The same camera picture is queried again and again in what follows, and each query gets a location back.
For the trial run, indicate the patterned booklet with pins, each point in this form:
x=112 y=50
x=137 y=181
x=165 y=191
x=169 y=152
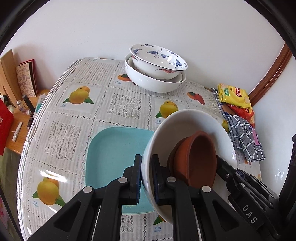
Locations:
x=26 y=78

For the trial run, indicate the small white bowl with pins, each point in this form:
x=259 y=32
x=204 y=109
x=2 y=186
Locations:
x=196 y=120

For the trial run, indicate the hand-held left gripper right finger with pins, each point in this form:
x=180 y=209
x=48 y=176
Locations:
x=156 y=190

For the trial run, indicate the red snack bag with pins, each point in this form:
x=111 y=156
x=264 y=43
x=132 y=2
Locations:
x=245 y=114

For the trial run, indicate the wooden side table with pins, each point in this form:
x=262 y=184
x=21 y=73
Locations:
x=22 y=132

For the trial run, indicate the medium white bowl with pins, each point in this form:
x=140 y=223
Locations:
x=136 y=66

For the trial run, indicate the wooden board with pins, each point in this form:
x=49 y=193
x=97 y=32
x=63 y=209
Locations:
x=9 y=74

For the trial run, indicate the red paper bag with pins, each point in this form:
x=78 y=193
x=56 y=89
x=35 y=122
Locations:
x=5 y=125

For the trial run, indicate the small clear bottle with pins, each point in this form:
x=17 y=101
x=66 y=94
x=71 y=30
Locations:
x=22 y=107

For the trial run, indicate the blue square plate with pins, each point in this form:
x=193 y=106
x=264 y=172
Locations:
x=111 y=153

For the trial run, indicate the brown wooden door frame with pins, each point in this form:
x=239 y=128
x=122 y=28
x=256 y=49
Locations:
x=270 y=76

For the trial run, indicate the white paper stick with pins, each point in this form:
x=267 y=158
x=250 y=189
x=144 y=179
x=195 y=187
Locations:
x=17 y=132

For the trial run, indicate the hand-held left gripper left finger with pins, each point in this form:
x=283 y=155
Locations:
x=138 y=185

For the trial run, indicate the yellow chips bag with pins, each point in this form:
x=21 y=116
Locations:
x=234 y=95

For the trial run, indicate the black cylinder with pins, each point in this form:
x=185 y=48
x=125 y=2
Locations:
x=28 y=103

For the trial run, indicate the crane pattern white bowl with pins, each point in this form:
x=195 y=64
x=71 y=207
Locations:
x=157 y=58

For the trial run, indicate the pink paper slip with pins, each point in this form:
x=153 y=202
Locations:
x=256 y=138

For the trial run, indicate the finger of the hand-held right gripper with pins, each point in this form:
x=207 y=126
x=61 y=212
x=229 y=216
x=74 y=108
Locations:
x=225 y=169
x=254 y=183

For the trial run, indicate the grey checked cloth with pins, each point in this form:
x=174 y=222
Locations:
x=247 y=141

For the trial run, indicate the large white bowl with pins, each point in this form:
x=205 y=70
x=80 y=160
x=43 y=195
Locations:
x=150 y=82

